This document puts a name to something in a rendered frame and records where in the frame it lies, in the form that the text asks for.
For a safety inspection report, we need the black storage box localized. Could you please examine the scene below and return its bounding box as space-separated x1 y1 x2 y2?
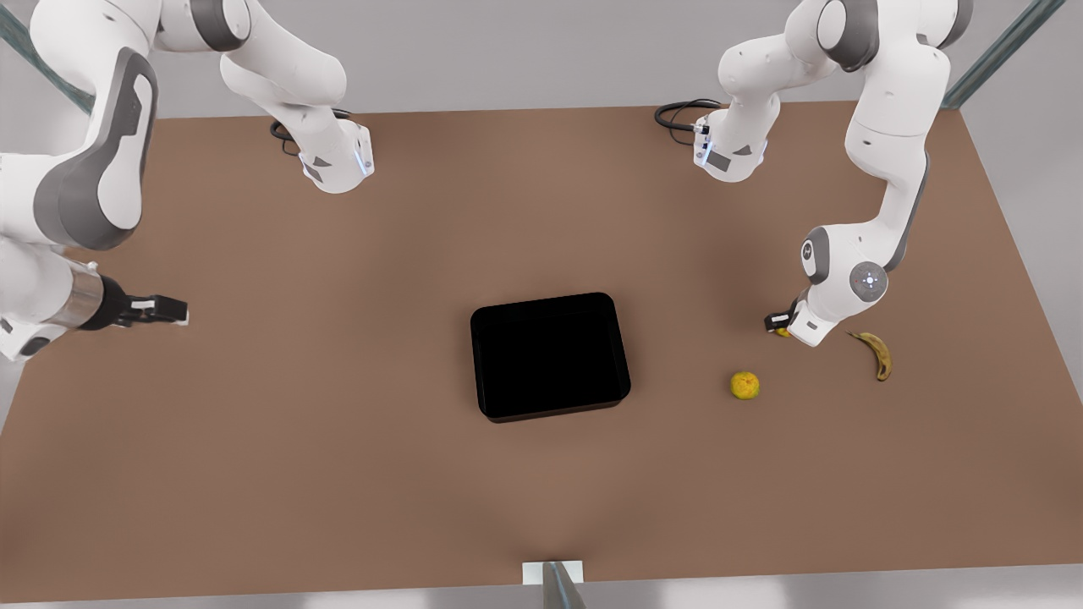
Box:
470 292 633 425

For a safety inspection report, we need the spotted yellow banana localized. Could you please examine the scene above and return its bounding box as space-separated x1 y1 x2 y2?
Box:
848 331 893 382

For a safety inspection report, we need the black cable loop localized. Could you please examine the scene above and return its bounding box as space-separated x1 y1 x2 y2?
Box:
270 108 354 158
654 99 730 138

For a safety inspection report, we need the silver frame post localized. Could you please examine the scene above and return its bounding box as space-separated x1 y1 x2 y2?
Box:
941 0 1069 110
0 7 96 116
541 561 588 609

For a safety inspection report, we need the pale frame foot plate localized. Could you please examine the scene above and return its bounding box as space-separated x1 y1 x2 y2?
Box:
522 559 585 587

